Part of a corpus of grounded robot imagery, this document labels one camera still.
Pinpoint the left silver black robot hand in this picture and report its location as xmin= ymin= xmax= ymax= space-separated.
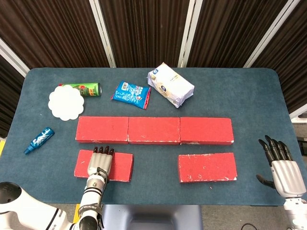
xmin=86 ymin=145 xmax=115 ymax=179

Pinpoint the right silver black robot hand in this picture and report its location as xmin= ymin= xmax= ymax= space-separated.
xmin=256 ymin=135 xmax=305 ymax=198

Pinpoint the red brick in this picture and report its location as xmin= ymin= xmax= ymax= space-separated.
xmin=75 ymin=116 xmax=130 ymax=144
xmin=179 ymin=117 xmax=235 ymax=146
xmin=128 ymin=117 xmax=181 ymax=145
xmin=74 ymin=149 xmax=134 ymax=182
xmin=177 ymin=152 xmax=238 ymax=184

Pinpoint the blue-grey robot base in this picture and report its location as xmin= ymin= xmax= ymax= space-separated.
xmin=102 ymin=205 xmax=203 ymax=230

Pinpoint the black equipment box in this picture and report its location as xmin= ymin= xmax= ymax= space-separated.
xmin=297 ymin=136 xmax=307 ymax=155

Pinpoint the blue printed tube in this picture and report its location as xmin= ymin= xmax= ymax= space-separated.
xmin=23 ymin=126 xmax=55 ymax=155

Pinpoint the white flower-shaped palette plate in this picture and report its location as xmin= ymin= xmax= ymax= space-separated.
xmin=48 ymin=85 xmax=85 ymax=121

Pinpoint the green printed can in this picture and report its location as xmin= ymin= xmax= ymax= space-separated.
xmin=59 ymin=82 xmax=102 ymax=98

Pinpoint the blue snack bag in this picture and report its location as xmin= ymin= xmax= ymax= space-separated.
xmin=111 ymin=80 xmax=152 ymax=110

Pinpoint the white tissue pack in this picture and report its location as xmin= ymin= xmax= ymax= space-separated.
xmin=147 ymin=62 xmax=195 ymax=109

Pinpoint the brown slatted partition screen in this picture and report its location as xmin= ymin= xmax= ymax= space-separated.
xmin=0 ymin=0 xmax=307 ymax=138

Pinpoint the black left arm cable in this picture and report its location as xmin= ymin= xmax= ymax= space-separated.
xmin=95 ymin=167 xmax=110 ymax=228

